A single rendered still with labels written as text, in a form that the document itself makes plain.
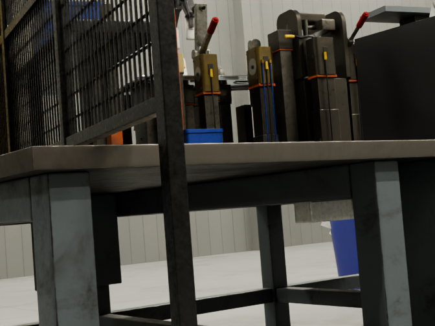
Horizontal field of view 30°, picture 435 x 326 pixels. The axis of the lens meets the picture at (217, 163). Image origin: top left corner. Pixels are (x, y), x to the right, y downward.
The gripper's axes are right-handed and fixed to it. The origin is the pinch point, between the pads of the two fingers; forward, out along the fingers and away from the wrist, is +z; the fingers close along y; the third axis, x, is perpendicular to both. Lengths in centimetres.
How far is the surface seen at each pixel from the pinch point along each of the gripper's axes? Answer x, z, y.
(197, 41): 1.8, 3.7, -15.9
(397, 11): -55, -1, -40
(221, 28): -381, -195, 756
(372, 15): -51, -1, -34
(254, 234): -404, 91, 752
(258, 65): -14.9, 12.5, -22.9
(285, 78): -23.0, 17.1, -24.7
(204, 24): -0.5, -1.4, -16.7
